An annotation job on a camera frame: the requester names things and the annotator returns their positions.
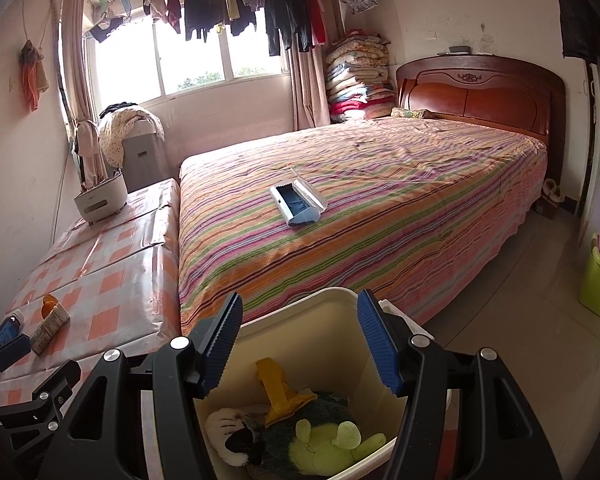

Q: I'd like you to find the small bottle with white cap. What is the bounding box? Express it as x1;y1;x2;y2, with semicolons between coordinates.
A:
0;309;26;348

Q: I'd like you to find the window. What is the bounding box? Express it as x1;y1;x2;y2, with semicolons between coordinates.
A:
82;5;293;111

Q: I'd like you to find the yellow toy piece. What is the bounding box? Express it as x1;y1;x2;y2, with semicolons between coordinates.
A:
255;357;319;429

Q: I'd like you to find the wooden headboard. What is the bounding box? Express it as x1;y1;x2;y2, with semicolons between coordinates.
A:
396;55;567;186

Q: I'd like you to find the grey cabinet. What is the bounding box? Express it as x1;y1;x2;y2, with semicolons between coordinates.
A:
121;127;169;194

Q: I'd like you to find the spotted cloth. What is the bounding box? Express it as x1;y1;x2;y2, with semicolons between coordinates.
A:
98;102;165;168

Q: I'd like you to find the beige curtain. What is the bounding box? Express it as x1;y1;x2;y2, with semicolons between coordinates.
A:
285;45;331;131
60;0;101;128

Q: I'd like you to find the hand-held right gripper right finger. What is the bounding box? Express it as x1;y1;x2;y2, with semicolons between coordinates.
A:
357;288;563;480

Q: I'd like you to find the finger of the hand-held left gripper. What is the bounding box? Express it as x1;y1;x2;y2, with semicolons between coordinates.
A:
22;359;82;407
0;334;32;378

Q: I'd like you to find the orange hanging cloth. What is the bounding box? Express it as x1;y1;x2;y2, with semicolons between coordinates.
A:
19;40;51;113

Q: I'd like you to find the open white blue case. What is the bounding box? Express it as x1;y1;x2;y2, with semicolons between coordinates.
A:
269;165;328;229

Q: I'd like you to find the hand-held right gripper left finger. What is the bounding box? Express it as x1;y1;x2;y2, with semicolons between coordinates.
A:
37;291;244;480

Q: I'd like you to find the pair of slippers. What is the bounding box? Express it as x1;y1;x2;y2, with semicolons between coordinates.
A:
542;178;564;205

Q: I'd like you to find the orange checked tablecloth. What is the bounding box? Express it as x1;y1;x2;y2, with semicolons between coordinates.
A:
0;178;182;411

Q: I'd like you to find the white plush toy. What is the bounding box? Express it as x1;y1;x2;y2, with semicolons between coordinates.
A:
204;405;268;467

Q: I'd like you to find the beige tube with orange cap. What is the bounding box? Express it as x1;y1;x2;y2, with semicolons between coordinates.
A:
30;294;71;356

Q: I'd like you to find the pale pink cloth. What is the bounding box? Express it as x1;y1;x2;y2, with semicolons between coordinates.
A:
71;120;106;182

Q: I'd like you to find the green plush toy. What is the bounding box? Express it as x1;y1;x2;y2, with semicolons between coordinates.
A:
257;392;387;477

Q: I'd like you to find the row of hanging clothes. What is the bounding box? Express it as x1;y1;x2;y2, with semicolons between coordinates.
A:
87;0;378;57

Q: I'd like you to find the bed with striped sheet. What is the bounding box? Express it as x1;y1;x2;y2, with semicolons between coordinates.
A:
178;115;548;341

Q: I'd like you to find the white basket with handle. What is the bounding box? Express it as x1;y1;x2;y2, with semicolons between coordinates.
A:
73;170;129;225

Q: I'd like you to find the green floral pillow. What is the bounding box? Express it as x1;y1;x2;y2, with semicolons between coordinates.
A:
390;106;434;121

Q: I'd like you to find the white plastic bin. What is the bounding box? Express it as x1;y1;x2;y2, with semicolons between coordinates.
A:
192;287;453;480

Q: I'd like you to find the stack of folded quilts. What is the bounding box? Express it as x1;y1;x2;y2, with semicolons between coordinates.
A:
324;32;399;124

